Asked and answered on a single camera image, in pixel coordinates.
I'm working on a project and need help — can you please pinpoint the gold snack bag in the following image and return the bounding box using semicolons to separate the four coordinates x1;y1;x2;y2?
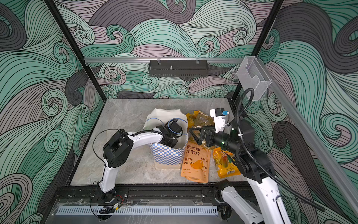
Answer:
186;110;214;142

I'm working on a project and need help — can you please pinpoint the orange potato chips bag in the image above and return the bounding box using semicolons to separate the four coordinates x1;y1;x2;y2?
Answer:
180;141;211;183

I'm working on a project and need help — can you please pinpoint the blue checkered paper bag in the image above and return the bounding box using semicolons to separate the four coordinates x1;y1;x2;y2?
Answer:
144;108;188;169

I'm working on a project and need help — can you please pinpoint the yellow snack bag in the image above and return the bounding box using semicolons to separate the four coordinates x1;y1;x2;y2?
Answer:
213;147;241;179

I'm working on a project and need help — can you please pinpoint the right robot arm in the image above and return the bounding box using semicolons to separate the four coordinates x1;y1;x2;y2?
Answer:
189;88;325;224

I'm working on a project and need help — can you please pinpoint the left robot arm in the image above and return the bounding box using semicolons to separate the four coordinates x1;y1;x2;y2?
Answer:
91;118;187;203

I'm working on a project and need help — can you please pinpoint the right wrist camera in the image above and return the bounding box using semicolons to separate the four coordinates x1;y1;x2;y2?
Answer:
210;107;230;133

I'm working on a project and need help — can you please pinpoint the black perforated wall tray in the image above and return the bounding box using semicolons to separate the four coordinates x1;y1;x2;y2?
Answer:
148;59;209;80

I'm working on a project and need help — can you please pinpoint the clear plastic wall holder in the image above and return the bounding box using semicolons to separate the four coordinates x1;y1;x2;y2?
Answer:
236;56;271;101

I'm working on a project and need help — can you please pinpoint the white slotted cable duct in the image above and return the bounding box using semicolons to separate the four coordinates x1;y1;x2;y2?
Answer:
55;205;219;216

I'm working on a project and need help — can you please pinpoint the back aluminium rail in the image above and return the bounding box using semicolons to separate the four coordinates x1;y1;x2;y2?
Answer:
83;57;244;64

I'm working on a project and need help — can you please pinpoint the aluminium rail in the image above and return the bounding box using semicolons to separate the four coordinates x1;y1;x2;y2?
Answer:
83;57;244;64
253;56;358;214

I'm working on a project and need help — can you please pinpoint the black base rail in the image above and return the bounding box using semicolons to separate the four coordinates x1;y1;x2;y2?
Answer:
53;183;263;205

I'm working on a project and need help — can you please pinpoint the right aluminium rail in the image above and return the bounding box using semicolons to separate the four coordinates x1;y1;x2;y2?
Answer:
253;56;358;214

